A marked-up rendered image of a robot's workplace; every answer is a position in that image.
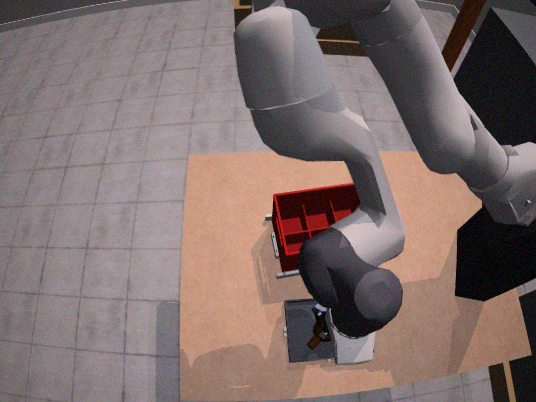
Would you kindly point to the brown glass bottle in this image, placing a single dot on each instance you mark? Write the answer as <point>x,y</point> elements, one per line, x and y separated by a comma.
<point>316,339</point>

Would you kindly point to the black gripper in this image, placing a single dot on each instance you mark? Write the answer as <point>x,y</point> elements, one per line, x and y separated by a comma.
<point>319,312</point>

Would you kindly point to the dark red crate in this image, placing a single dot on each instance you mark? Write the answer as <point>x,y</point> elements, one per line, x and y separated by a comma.
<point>289,215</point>

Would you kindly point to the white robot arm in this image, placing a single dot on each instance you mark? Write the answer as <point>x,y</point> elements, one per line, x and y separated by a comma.
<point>298,114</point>

